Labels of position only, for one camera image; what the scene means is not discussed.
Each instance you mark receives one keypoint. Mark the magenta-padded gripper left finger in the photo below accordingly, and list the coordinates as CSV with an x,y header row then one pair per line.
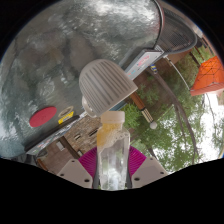
x,y
76,171

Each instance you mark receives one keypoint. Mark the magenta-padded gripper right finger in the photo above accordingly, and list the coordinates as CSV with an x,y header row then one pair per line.
x,y
150,170

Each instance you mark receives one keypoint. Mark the clear plastic bottle white cap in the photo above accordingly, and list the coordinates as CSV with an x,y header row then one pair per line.
x,y
113,156

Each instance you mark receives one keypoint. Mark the black laptop with stickers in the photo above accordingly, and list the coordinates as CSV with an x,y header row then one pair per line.
x,y
50,135

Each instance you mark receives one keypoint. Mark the leaning pale trunk tree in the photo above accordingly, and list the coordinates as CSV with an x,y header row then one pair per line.
x,y
180,111

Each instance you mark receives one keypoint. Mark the cream ribbed cup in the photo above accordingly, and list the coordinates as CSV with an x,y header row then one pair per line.
x,y
106,83

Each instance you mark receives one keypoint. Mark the orange canopy tent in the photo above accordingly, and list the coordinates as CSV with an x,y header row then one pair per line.
x,y
208,75

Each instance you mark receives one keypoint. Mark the globe-topped wooden lamp post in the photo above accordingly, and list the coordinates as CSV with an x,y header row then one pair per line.
x,y
143,111

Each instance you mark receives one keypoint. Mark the blue yellow striped post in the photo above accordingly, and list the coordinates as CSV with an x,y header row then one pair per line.
x,y
154,69

